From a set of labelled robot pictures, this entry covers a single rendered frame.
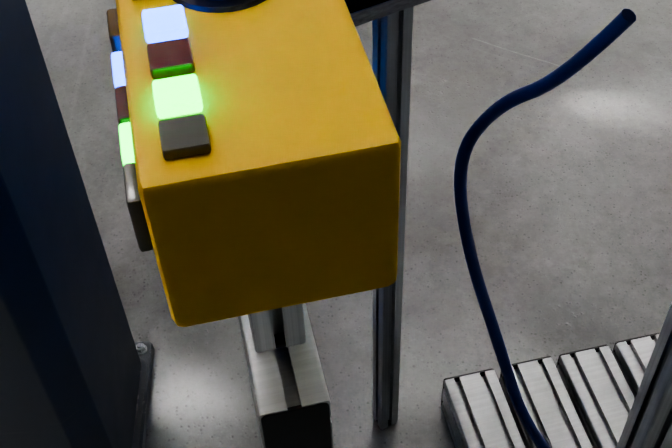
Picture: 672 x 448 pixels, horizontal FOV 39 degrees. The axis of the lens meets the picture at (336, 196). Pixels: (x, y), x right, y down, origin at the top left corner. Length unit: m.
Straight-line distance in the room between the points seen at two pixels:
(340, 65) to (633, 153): 1.58
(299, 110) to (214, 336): 1.27
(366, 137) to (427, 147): 1.54
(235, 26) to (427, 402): 1.18
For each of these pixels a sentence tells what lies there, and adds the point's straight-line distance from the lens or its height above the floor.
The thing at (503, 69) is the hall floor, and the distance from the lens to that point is 2.10.
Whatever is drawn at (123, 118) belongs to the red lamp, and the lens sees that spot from 0.40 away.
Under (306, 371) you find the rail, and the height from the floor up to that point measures 0.86.
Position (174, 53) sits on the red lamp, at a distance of 0.40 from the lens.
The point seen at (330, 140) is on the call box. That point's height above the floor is 1.07.
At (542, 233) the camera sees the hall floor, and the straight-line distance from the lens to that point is 1.77.
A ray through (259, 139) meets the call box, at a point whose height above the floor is 1.07.
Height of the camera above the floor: 1.32
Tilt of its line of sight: 47 degrees down
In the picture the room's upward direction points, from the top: 2 degrees counter-clockwise
